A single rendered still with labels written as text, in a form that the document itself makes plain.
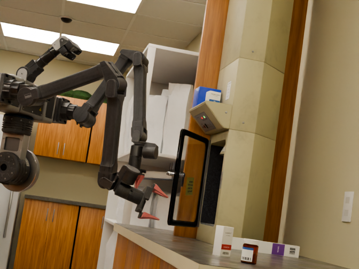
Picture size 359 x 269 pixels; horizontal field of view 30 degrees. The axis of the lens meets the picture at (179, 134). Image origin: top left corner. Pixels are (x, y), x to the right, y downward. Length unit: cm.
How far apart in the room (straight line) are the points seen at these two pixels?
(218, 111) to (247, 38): 33
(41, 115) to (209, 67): 81
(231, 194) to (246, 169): 12
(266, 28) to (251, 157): 54
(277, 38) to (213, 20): 40
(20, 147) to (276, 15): 126
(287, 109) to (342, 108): 48
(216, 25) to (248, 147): 70
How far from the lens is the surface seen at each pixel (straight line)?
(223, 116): 273
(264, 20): 285
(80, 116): 319
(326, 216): 278
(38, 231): 764
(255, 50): 281
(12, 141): 311
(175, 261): 190
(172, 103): 402
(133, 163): 305
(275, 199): 317
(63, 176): 818
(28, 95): 277
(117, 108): 261
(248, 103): 276
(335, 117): 284
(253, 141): 275
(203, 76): 311
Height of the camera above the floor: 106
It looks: 6 degrees up
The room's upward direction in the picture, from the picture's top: 8 degrees clockwise
